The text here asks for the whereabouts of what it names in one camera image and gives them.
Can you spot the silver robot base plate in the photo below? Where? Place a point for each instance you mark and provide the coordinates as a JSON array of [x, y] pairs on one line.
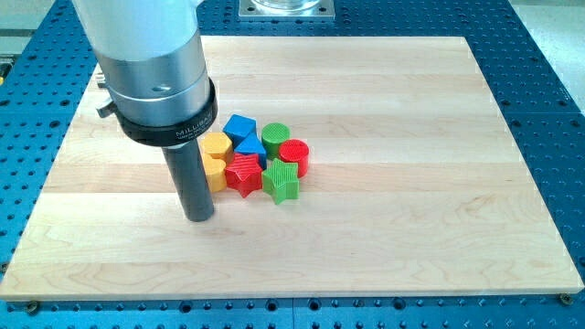
[[304, 10]]

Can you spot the green cylinder block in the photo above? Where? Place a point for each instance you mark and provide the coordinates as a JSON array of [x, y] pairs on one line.
[[273, 135]]

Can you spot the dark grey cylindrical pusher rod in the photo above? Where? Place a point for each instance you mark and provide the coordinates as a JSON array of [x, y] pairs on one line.
[[188, 173]]

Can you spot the blue perforated metal table plate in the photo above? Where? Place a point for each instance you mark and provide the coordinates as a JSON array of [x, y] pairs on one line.
[[45, 86]]

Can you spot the yellow hexagon block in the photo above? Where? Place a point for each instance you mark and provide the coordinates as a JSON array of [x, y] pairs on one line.
[[218, 146]]

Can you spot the red cylinder block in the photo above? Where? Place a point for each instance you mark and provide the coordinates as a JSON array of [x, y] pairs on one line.
[[296, 151]]

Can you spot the blue triangle block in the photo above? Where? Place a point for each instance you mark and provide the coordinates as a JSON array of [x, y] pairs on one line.
[[252, 145]]

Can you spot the red star block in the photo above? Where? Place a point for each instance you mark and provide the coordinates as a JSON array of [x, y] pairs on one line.
[[244, 174]]

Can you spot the light wooden board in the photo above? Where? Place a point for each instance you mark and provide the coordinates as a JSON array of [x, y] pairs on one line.
[[415, 187]]

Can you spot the blue pentagon block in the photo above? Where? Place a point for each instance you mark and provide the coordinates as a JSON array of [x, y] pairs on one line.
[[239, 128]]

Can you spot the green star block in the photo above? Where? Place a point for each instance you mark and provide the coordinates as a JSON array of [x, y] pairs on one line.
[[280, 180]]

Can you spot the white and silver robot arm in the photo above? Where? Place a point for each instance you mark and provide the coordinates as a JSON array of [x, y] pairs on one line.
[[151, 56]]

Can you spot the yellow heart block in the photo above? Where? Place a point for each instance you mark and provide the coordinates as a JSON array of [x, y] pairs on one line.
[[215, 173]]

